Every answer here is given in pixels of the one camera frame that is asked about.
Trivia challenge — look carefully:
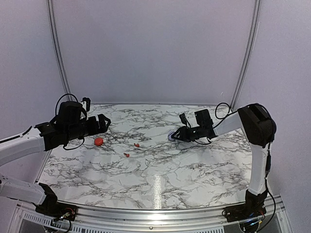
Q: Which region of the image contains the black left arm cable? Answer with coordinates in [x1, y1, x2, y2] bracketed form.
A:
[55, 93, 88, 151]

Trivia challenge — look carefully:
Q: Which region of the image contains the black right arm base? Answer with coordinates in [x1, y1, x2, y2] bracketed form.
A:
[222, 190, 268, 222]

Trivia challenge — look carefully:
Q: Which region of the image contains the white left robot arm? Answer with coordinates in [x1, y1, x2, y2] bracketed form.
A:
[0, 98, 111, 216]

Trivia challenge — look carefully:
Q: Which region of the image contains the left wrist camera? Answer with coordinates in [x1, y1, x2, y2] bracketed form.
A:
[81, 97, 91, 112]

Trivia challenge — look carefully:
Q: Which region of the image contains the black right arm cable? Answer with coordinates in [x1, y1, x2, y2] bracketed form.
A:
[194, 101, 276, 219]

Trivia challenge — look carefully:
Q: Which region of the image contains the aluminium front rail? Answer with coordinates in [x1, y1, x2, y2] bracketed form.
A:
[14, 194, 287, 233]

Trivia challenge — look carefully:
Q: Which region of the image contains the purple charging case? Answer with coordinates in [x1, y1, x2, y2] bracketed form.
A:
[168, 131, 175, 141]

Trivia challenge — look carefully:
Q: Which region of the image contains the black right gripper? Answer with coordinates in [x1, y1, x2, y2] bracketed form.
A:
[172, 126, 204, 142]

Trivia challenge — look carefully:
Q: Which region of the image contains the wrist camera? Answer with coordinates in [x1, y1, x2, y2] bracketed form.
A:
[179, 113, 191, 128]
[81, 97, 91, 112]

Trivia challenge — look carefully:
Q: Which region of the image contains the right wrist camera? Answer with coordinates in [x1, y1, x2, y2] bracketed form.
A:
[179, 113, 191, 128]

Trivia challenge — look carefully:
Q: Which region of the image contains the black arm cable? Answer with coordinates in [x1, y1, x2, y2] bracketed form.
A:
[194, 101, 276, 219]
[55, 93, 88, 151]

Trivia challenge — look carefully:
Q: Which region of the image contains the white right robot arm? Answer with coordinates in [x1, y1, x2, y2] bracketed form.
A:
[168, 103, 276, 217]

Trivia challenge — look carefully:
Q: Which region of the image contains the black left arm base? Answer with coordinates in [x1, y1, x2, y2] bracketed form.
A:
[35, 183, 78, 221]

